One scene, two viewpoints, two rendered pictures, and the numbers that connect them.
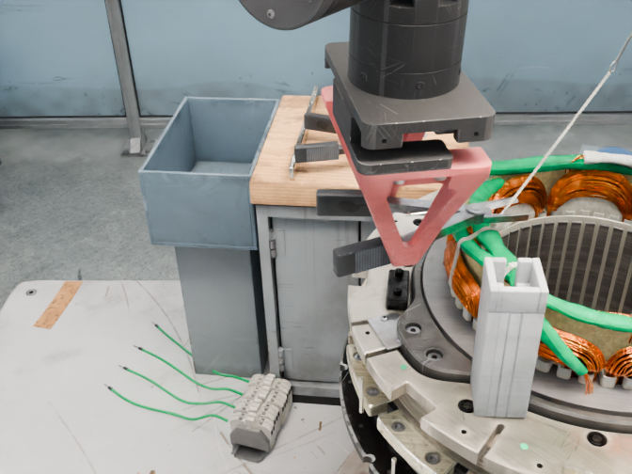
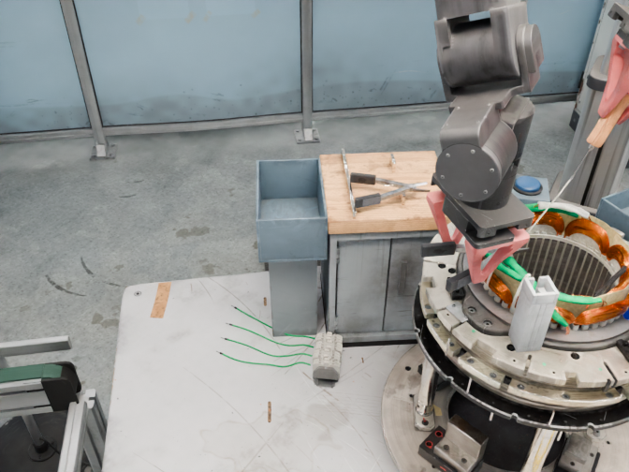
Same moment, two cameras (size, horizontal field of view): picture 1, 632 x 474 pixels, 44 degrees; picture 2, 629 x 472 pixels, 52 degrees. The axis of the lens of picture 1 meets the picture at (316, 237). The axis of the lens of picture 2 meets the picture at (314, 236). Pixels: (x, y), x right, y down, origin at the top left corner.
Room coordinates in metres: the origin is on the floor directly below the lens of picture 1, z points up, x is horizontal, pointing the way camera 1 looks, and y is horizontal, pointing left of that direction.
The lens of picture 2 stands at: (-0.12, 0.24, 1.65)
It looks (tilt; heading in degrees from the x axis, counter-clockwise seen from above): 39 degrees down; 348
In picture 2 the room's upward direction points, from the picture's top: straight up
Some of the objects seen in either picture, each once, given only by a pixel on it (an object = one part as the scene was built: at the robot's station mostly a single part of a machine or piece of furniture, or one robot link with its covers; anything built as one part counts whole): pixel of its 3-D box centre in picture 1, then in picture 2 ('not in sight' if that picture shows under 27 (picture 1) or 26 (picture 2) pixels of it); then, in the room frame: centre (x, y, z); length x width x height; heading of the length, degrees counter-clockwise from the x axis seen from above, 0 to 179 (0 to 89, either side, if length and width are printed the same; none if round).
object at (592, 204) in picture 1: (590, 206); (539, 228); (0.47, -0.20, 1.12); 0.05 x 0.01 x 0.02; 81
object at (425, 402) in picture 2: not in sight; (431, 369); (0.43, -0.06, 0.91); 0.02 x 0.02 x 0.21
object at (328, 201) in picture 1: (349, 202); (438, 249); (0.40, -0.02, 1.17); 0.04 x 0.01 x 0.02; 85
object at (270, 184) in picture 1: (366, 148); (385, 189); (0.68, -0.05, 1.05); 0.20 x 0.19 x 0.02; 82
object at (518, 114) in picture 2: not in sight; (496, 129); (0.37, -0.05, 1.34); 0.07 x 0.06 x 0.07; 139
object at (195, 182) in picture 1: (228, 246); (291, 255); (0.71, 0.10, 0.92); 0.17 x 0.11 x 0.28; 172
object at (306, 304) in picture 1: (365, 262); (379, 256); (0.68, -0.05, 0.91); 0.19 x 0.19 x 0.26; 82
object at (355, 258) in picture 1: (368, 254); (461, 279); (0.35, -0.03, 1.17); 0.04 x 0.01 x 0.02; 111
